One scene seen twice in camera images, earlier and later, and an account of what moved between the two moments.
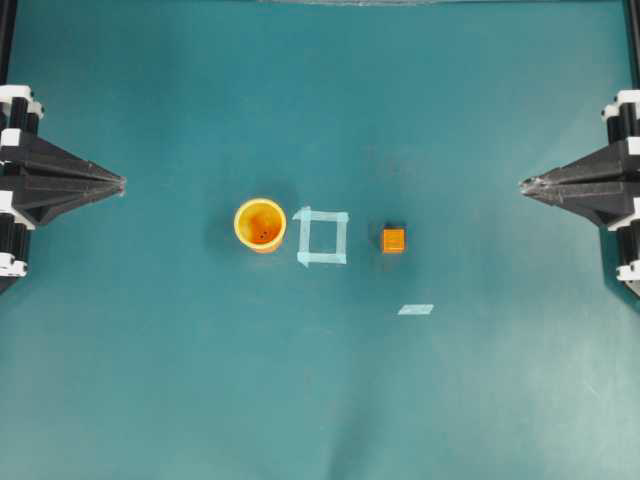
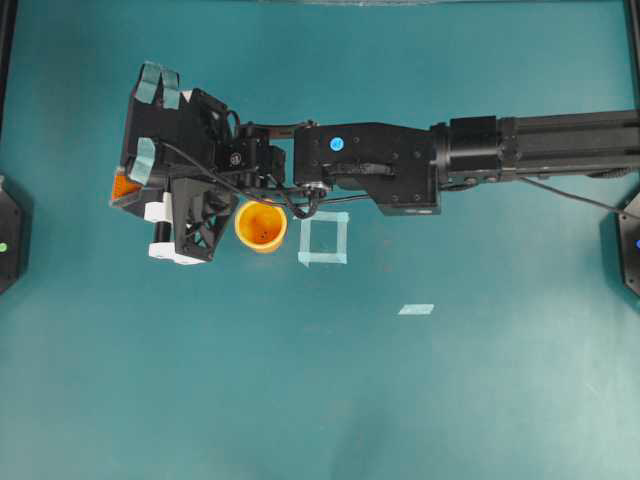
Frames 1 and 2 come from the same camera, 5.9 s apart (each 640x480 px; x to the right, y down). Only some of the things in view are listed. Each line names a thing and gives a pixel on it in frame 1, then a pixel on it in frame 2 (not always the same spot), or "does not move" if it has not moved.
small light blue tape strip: [415, 309] does not move
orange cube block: [393, 241] → [121, 185]
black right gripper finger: [605, 202] → [141, 168]
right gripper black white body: [623, 126] → [215, 160]
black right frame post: [632, 8] does not move
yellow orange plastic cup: [260, 224] does not move
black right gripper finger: [608, 163] → [160, 110]
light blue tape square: [305, 256] does not move
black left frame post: [8, 10] does not move
